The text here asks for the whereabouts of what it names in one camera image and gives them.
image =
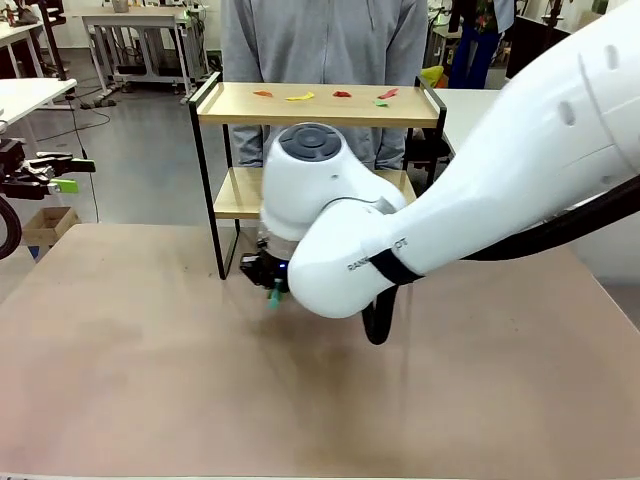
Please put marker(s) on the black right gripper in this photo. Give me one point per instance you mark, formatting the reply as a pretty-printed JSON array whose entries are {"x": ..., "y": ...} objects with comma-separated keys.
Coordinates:
[{"x": 260, "y": 267}]

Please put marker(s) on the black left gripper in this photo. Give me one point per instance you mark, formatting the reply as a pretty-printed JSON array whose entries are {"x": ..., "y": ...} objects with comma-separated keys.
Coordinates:
[{"x": 12, "y": 175}]

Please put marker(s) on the teal cleaning cloth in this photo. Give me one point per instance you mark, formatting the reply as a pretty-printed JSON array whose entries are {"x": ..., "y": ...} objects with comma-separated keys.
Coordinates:
[{"x": 274, "y": 300}]

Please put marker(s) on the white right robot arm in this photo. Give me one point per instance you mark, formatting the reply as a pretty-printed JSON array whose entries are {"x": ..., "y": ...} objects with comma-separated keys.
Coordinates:
[{"x": 475, "y": 200}]

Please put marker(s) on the two-tier wooden black-framed shelf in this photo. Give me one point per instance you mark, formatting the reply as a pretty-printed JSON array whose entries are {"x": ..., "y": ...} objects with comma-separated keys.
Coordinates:
[{"x": 320, "y": 117}]

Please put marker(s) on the open cardboard box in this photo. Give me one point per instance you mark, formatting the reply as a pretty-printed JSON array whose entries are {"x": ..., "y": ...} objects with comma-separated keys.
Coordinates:
[{"x": 50, "y": 225}]

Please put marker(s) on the white desk with rounded edge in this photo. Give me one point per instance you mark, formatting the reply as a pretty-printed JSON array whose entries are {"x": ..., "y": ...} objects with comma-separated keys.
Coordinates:
[{"x": 25, "y": 95}]

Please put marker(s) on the black stand pole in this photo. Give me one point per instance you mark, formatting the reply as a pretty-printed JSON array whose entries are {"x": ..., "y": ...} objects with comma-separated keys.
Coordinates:
[{"x": 52, "y": 45}]

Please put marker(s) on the small white background desk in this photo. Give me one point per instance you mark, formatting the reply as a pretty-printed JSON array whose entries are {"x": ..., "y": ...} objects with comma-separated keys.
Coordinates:
[{"x": 15, "y": 32}]

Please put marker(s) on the white table with grey legs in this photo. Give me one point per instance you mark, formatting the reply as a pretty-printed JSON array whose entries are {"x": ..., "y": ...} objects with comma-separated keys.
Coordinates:
[{"x": 130, "y": 21}]

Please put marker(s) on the orange paper scrap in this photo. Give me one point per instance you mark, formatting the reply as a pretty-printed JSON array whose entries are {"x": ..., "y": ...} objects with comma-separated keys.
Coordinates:
[{"x": 263, "y": 93}]

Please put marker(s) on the long yellow paper scrap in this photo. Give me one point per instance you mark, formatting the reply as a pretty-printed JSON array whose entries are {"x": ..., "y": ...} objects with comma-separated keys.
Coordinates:
[{"x": 300, "y": 96}]

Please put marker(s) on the beige container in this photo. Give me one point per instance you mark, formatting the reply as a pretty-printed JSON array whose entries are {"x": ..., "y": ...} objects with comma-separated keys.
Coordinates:
[{"x": 119, "y": 5}]

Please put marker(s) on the black office chair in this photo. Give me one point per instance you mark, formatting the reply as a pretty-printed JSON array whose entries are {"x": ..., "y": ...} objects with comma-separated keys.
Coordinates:
[{"x": 430, "y": 147}]

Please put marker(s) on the long red paper scrap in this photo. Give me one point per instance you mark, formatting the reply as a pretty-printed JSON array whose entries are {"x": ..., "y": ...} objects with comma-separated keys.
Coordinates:
[{"x": 388, "y": 93}]

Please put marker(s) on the person in grey hoodie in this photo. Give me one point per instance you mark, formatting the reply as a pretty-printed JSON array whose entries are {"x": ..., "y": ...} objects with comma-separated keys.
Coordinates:
[{"x": 325, "y": 45}]

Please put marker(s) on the yellow-green bag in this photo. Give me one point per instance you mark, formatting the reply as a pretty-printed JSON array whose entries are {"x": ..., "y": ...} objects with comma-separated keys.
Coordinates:
[{"x": 433, "y": 76}]

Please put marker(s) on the large white side table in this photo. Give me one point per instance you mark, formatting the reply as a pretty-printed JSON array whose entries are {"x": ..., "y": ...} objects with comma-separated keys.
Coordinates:
[{"x": 465, "y": 110}]

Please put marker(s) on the person in blue trousers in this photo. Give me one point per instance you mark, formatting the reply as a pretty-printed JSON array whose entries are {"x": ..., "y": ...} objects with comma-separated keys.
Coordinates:
[{"x": 475, "y": 55}]

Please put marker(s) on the black monitor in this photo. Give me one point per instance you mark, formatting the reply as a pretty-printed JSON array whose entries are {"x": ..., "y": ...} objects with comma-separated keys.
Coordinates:
[{"x": 535, "y": 40}]

